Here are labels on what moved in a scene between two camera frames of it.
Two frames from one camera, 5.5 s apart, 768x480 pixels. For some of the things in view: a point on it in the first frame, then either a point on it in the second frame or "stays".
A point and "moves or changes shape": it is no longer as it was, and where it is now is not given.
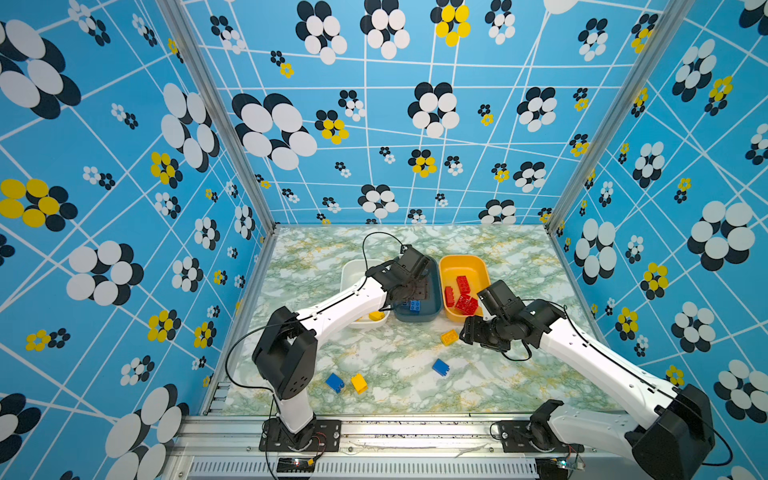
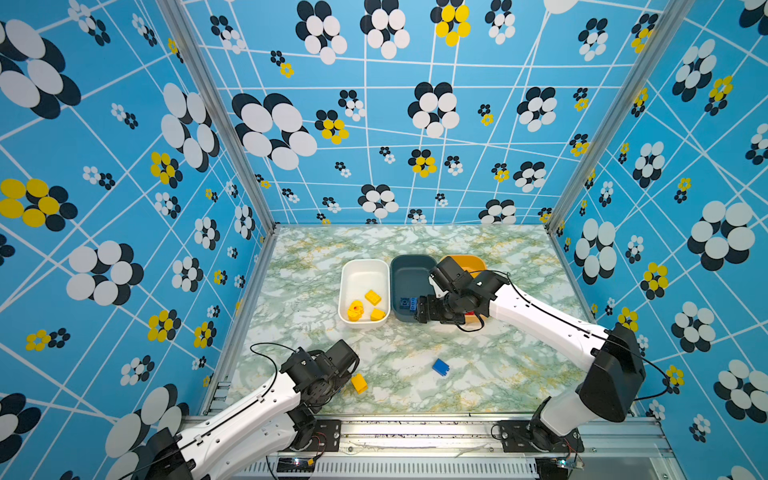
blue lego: x=441 y=367 stays
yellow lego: x=449 y=338 moves or changes shape
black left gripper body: x=418 y=289 to x=335 y=385
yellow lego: x=359 y=382 stays
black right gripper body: x=490 y=333 to x=442 y=311
